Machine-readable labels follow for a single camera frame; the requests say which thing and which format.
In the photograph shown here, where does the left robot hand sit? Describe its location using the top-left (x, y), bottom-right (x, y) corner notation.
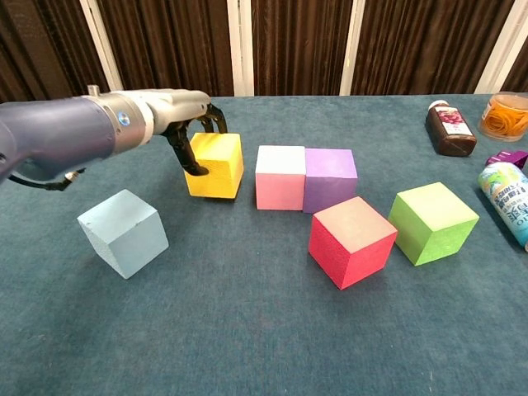
top-left (150, 88), bottom-right (229, 177)

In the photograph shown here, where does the yellow foam cube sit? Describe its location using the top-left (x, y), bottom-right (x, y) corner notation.
top-left (184, 132), bottom-right (245, 200)

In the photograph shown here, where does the purple foam cube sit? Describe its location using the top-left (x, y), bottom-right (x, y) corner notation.
top-left (303, 148), bottom-right (358, 215)

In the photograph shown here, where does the green foam cube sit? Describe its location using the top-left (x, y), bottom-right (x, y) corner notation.
top-left (387, 181), bottom-right (480, 267)

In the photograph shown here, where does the dark brown curtain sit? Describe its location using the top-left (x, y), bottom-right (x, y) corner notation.
top-left (0, 0), bottom-right (528, 104)

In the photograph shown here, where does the pale pink foam cube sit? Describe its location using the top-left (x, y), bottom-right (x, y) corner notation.
top-left (255, 144), bottom-right (307, 211)

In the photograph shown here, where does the light blue foam cube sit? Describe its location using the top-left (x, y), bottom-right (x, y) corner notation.
top-left (76, 188), bottom-right (170, 281)

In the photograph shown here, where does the red foam cube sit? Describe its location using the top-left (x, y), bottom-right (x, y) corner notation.
top-left (308, 196), bottom-right (399, 291)

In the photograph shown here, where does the teal table mat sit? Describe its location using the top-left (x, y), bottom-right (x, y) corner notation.
top-left (0, 94), bottom-right (528, 396)

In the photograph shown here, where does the dark juice bottle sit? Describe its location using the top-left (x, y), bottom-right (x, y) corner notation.
top-left (425, 100), bottom-right (479, 158)

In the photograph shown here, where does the orange snack cup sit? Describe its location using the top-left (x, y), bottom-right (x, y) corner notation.
top-left (477, 92), bottom-right (528, 144)

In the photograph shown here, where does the small purple plastic block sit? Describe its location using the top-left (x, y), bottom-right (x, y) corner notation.
top-left (485, 150), bottom-right (528, 169)

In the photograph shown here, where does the blue drink can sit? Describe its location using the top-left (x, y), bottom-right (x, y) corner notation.
top-left (477, 162), bottom-right (528, 252)

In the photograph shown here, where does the white frame post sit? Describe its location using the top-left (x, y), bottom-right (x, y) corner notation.
top-left (339, 0), bottom-right (367, 97)
top-left (79, 0), bottom-right (127, 100)
top-left (226, 0), bottom-right (256, 97)
top-left (474, 0), bottom-right (528, 95)

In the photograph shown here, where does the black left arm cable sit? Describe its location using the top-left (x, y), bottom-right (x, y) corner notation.
top-left (7, 167), bottom-right (88, 193)

